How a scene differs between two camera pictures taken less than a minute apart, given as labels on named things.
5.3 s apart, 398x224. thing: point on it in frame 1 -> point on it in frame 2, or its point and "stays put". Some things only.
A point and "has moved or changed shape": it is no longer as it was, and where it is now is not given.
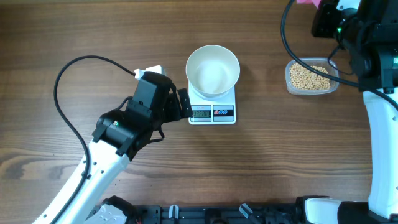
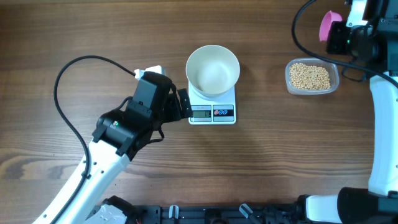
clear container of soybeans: [301, 80] stays put
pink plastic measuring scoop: [316, 2] has moved or changed shape
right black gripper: [326, 9] -> [334, 45]
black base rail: [285, 213] stays put
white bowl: [211, 71] stays put
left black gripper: [173, 102] stays put
